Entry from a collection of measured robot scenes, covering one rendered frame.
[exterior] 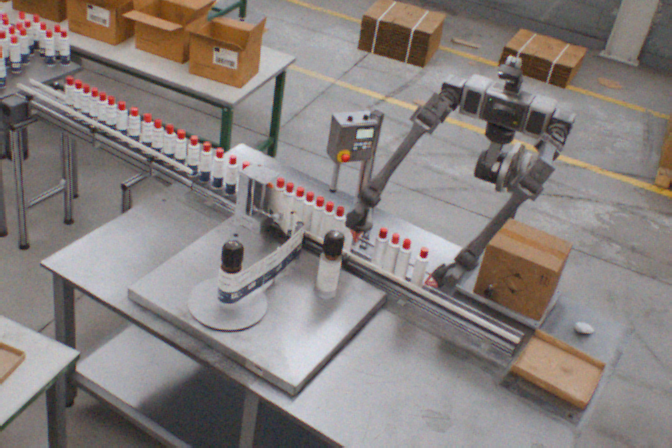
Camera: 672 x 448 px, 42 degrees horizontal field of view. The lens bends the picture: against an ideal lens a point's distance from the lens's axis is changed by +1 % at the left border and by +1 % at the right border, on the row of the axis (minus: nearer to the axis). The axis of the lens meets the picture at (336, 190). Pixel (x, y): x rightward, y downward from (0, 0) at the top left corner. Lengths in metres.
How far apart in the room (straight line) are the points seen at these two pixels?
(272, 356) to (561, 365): 1.15
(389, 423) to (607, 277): 2.76
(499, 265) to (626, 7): 5.36
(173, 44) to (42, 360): 2.55
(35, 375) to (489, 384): 1.65
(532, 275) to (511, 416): 0.61
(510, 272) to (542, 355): 0.35
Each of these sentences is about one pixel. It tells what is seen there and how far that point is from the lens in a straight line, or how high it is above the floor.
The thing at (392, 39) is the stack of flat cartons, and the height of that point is 0.17.
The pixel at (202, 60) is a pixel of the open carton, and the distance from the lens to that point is 5.17.
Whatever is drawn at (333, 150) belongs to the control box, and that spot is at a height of 1.34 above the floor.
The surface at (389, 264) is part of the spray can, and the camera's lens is 3.61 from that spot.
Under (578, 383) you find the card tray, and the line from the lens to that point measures 3.54.
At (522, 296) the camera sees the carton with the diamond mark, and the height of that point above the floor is 0.94.
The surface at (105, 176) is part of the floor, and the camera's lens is 5.67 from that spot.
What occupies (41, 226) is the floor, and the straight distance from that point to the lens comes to 5.26.
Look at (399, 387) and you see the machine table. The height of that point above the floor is 0.83.
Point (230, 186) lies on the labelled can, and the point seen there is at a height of 0.94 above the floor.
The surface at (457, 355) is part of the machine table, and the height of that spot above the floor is 0.83.
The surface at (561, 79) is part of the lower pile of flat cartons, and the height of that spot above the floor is 0.07.
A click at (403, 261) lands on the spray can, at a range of 3.57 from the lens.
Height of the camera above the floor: 3.15
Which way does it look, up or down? 33 degrees down
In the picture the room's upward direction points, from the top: 10 degrees clockwise
